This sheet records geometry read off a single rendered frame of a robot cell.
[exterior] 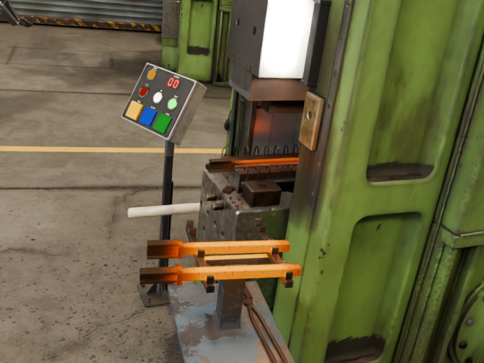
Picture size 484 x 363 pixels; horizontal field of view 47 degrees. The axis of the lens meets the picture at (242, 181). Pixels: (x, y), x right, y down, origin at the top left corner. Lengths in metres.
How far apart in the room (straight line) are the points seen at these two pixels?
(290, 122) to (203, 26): 4.71
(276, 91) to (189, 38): 5.06
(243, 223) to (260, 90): 0.47
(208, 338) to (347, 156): 0.67
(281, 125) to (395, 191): 0.67
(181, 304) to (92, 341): 1.07
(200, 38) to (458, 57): 5.36
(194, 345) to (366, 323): 0.84
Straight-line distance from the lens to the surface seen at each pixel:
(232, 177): 2.11
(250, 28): 1.95
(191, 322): 1.69
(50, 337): 2.81
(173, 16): 7.16
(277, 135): 2.36
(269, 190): 1.98
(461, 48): 1.88
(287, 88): 2.00
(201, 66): 7.03
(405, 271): 2.12
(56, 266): 3.29
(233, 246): 1.54
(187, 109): 2.41
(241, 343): 1.64
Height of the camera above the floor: 1.81
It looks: 24 degrees down
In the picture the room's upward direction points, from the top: 7 degrees clockwise
